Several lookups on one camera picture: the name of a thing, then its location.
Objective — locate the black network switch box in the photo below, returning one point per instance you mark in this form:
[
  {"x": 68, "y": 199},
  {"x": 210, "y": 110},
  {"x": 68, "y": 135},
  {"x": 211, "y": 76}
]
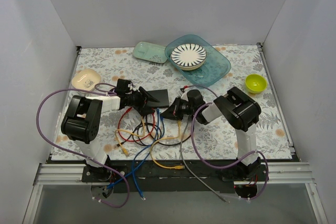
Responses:
[{"x": 161, "y": 96}]

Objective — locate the teal plastic tray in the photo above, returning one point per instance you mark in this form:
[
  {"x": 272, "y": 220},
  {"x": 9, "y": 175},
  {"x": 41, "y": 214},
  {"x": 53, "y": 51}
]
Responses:
[{"x": 210, "y": 71}]

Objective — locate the cream square dish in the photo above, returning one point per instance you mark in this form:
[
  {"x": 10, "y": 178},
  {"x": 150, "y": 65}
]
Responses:
[{"x": 86, "y": 79}]

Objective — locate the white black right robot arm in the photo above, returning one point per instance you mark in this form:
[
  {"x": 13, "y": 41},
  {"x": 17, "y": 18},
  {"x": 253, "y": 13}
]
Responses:
[{"x": 240, "y": 111}]

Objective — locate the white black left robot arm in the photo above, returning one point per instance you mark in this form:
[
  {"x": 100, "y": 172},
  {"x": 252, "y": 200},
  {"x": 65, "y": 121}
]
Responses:
[{"x": 82, "y": 118}]

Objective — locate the lime green bowl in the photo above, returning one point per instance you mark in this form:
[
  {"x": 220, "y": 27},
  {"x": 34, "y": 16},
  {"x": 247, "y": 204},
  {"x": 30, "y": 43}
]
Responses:
[{"x": 255, "y": 83}]

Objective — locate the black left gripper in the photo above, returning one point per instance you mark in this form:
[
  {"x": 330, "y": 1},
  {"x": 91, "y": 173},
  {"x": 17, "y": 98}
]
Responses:
[{"x": 143, "y": 99}]

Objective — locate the aluminium frame rail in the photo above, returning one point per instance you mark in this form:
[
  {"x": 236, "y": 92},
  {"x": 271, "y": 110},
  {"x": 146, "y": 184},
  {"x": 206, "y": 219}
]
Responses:
[{"x": 71, "y": 174}]

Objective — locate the striped white blue plate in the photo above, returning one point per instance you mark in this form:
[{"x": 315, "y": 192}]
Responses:
[{"x": 188, "y": 55}]

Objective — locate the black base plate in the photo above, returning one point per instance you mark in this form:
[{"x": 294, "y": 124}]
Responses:
[{"x": 151, "y": 178}]

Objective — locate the mint green divided dish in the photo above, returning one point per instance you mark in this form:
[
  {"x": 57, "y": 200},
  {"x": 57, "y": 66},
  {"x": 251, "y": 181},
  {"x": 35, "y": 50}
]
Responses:
[{"x": 150, "y": 52}]

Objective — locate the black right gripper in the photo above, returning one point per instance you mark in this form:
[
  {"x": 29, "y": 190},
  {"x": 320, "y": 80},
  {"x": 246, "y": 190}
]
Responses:
[{"x": 177, "y": 107}]

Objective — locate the floral table mat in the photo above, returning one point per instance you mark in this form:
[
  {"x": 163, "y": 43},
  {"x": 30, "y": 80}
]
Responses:
[{"x": 216, "y": 140}]

